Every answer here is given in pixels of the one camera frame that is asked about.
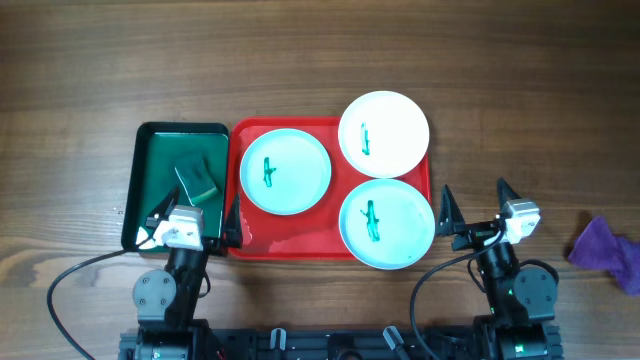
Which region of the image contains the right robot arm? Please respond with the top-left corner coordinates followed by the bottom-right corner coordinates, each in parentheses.
top-left (436, 178), bottom-right (564, 359)

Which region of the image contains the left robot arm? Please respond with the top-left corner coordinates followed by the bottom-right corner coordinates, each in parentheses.
top-left (118, 187), bottom-right (243, 359)

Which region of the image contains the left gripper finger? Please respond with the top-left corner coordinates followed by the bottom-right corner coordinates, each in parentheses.
top-left (223, 194), bottom-right (243, 248)
top-left (147, 186), bottom-right (180, 220)

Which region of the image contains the green sponge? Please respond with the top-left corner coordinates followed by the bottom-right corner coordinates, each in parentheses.
top-left (175, 153), bottom-right (219, 206)

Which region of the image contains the purple cloth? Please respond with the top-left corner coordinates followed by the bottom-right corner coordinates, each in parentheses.
top-left (568, 216), bottom-right (639, 296)

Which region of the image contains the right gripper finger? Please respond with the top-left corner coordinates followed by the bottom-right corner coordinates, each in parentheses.
top-left (436, 185), bottom-right (466, 237)
top-left (497, 177), bottom-right (520, 209)

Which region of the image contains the white plate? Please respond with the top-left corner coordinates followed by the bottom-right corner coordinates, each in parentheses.
top-left (338, 91), bottom-right (430, 178)

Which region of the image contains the light blue plate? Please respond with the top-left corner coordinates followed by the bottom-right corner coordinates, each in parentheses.
top-left (239, 128), bottom-right (332, 216)
top-left (338, 179), bottom-right (435, 270)

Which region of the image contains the dark green tray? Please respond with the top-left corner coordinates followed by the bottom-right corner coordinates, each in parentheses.
top-left (121, 122), bottom-right (230, 250)

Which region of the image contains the red plastic tray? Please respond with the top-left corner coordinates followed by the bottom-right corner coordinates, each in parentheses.
top-left (226, 117), bottom-right (431, 260)

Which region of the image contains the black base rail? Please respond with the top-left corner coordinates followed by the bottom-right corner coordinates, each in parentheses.
top-left (118, 325), bottom-right (564, 360)

